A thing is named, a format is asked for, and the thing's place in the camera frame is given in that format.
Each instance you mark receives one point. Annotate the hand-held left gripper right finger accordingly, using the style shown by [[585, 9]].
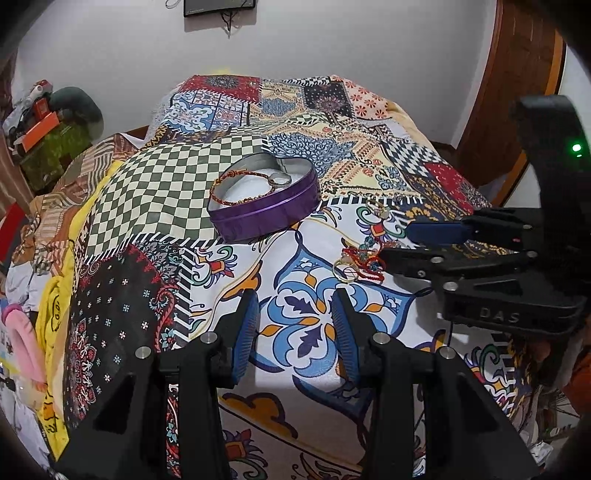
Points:
[[346, 339]]

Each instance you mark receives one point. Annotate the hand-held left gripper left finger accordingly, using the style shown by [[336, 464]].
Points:
[[246, 332]]

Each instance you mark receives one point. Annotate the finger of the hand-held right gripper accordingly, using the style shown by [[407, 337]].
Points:
[[415, 261], [434, 232]]

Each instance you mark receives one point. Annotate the thin gold bangle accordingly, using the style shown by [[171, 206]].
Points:
[[338, 272]]

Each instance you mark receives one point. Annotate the purple heart-shaped tin box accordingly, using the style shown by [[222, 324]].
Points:
[[272, 212]]

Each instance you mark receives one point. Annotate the gold earrings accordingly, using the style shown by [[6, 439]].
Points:
[[379, 210]]

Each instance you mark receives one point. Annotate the brown wooden door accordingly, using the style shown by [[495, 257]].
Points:
[[517, 78]]

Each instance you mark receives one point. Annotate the yellow cloth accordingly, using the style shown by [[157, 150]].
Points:
[[57, 295]]

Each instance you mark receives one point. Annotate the patchwork printed blanket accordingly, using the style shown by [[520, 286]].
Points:
[[240, 134]]

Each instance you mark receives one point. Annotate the pink plush item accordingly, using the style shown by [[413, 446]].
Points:
[[23, 334]]

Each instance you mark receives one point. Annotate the green bag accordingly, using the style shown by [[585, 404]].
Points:
[[53, 150]]

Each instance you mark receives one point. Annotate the orange box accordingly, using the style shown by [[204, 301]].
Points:
[[36, 131]]

